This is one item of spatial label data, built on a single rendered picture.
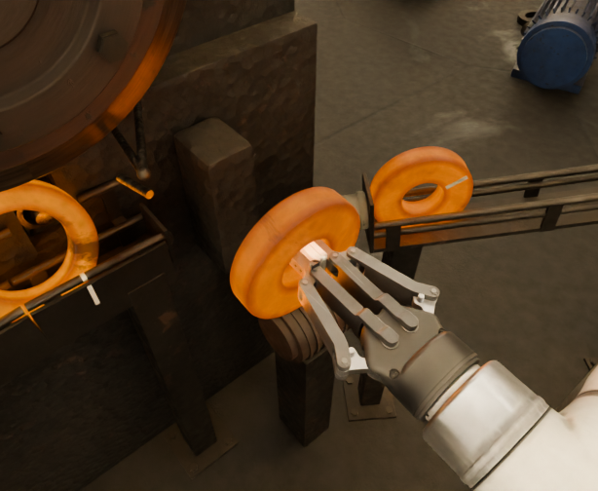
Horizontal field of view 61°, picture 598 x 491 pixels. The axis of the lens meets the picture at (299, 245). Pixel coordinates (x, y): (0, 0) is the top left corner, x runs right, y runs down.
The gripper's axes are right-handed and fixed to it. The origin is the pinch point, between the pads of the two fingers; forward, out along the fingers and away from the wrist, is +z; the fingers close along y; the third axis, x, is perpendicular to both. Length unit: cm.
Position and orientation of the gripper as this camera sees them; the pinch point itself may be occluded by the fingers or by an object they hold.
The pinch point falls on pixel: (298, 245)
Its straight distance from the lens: 52.4
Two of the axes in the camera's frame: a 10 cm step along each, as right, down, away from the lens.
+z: -6.4, -6.1, 4.7
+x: 0.3, -6.3, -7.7
